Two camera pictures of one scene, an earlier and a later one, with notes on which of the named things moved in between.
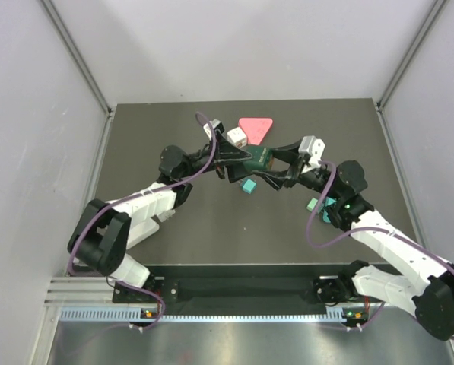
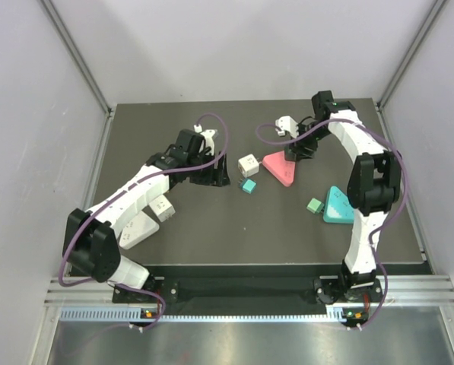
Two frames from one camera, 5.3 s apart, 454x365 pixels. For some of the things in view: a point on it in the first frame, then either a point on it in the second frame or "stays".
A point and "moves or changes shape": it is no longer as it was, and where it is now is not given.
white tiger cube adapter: x=237 y=137 moves or changes shape
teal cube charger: x=249 y=186 stays
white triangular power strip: x=141 y=229 stays
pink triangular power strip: x=255 y=128 moves or changes shape
